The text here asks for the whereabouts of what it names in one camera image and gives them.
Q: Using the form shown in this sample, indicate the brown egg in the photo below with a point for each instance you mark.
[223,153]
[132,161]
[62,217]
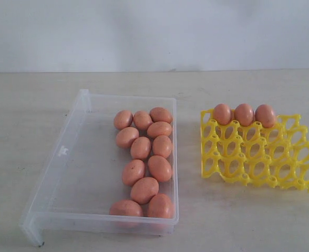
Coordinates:
[161,114]
[160,206]
[144,190]
[140,148]
[142,120]
[132,172]
[160,168]
[126,137]
[123,119]
[159,128]
[265,115]
[222,114]
[244,114]
[126,207]
[162,146]

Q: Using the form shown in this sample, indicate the clear plastic container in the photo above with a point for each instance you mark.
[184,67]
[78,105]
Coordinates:
[82,177]

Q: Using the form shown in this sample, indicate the yellow plastic egg tray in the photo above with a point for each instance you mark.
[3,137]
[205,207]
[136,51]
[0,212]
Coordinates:
[274,157]

